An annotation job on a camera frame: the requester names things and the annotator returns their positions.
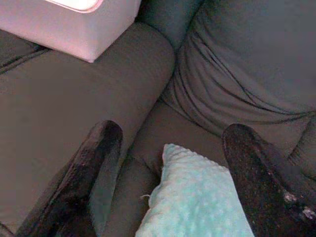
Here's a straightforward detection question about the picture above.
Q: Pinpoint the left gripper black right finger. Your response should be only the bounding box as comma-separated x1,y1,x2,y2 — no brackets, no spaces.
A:
222,123,316,237

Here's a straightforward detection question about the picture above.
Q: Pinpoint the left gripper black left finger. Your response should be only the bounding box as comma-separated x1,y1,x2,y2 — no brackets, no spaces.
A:
14,120,123,237

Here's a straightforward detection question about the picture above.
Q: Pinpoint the mint green dotted pillow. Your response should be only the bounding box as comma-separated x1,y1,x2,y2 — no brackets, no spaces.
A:
135,143,255,237

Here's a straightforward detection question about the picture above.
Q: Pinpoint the green sofa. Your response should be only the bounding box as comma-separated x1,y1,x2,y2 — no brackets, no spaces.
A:
0,0,316,237

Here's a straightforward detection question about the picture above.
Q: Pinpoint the white printer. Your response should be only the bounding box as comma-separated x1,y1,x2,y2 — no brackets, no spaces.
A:
0,0,143,64

